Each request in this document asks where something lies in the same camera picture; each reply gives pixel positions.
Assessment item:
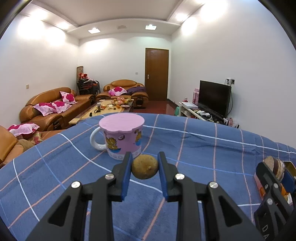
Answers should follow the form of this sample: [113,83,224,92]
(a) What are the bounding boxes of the small yellow-green fruit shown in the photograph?
[132,154,159,180]

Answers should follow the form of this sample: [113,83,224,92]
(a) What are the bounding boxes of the pink cartoon mug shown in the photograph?
[90,113,145,161]

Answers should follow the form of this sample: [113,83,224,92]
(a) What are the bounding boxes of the white tv stand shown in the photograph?
[178,102,240,128]

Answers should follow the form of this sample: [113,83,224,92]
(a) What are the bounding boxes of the wooden coffee table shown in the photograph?
[69,98,133,125]

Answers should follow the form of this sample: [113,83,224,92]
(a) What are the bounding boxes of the pink floral cushion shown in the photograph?
[108,86,127,96]

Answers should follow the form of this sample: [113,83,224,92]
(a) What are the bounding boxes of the black television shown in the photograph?
[198,80,231,118]

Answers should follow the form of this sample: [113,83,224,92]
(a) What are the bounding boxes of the brown leather sofa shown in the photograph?
[20,87,94,131]

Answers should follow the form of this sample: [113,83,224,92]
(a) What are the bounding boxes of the brown leather armchair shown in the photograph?
[95,79,149,108]

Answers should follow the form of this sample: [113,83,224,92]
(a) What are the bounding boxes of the black cluttered rack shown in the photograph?
[77,73,101,95]

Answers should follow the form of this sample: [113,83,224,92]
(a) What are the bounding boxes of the brown wooden door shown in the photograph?
[144,48,169,101]

